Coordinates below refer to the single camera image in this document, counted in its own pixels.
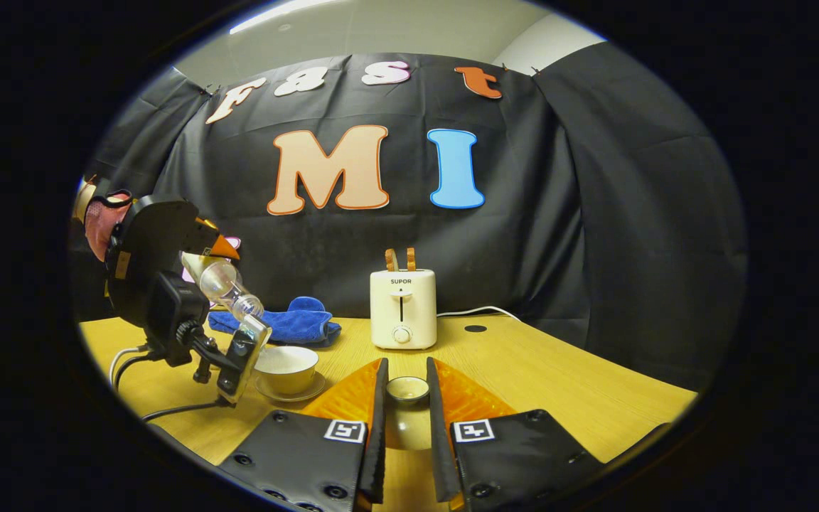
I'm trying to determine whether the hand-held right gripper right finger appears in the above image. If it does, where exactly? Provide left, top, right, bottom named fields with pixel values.
left=426, top=357, right=606, bottom=512

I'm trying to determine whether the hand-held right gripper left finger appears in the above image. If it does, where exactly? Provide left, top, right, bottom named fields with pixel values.
left=218, top=358, right=390, bottom=512

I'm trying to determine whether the clear plastic water bottle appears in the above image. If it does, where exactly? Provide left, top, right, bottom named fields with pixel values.
left=181, top=250, right=266, bottom=322

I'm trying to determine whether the pale green teacup lid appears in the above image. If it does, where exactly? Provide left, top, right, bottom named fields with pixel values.
left=385, top=375, right=432, bottom=452

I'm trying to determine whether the pale green teacup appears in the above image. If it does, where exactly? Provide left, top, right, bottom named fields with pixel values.
left=253, top=346, right=320, bottom=396

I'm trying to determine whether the pale green saucer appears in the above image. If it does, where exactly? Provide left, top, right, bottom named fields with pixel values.
left=253, top=370, right=327, bottom=404

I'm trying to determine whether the blue towel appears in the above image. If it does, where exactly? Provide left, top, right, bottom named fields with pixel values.
left=208, top=297, right=343, bottom=347

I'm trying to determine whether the white toaster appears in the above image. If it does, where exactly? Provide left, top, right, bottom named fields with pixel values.
left=370, top=268, right=438, bottom=351

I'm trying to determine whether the black backdrop cloth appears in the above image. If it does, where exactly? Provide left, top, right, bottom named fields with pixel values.
left=72, top=51, right=748, bottom=392

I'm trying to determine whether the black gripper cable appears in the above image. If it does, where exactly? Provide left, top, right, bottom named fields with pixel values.
left=114, top=352, right=168, bottom=390
left=141, top=400, right=229, bottom=422

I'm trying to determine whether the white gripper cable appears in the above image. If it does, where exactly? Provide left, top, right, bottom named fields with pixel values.
left=109, top=344, right=149, bottom=385

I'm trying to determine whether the white toaster power cable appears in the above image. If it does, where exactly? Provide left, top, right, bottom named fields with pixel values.
left=437, top=306, right=522, bottom=322

